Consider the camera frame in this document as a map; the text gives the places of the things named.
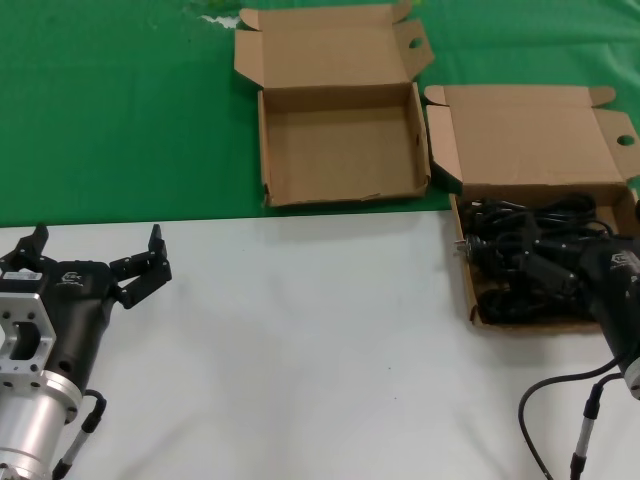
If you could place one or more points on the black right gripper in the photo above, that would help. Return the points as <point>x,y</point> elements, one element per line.
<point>615,300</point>

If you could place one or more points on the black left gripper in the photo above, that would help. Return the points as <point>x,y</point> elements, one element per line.
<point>75,310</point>

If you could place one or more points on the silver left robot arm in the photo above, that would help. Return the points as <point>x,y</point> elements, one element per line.
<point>30,425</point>

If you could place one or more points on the cardboard box with round-holed flap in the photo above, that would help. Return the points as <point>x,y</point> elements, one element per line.
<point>340,150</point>

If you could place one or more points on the green table cloth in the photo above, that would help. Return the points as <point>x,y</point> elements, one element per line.
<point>100,100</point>

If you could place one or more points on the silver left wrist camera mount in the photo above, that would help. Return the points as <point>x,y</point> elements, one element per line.
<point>30,310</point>

